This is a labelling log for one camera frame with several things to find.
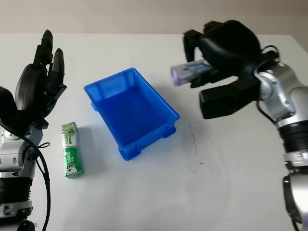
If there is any cylindrical pack with purple end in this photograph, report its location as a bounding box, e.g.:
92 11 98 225
170 60 214 87

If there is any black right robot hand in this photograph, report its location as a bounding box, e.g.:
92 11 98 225
182 20 262 89

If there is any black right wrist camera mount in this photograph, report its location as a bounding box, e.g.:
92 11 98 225
199 64 262 120

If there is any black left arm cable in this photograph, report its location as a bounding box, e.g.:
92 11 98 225
14 134 51 231

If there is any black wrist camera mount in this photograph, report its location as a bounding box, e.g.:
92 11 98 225
0 86 34 138
199 64 262 120

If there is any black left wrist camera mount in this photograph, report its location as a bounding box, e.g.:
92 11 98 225
0 86 34 138

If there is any green toothpaste box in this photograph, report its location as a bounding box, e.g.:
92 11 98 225
61 122 85 180

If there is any blue plastic tray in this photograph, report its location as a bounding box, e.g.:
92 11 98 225
83 67 180 162

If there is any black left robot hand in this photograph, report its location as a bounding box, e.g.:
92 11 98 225
15 29 67 129

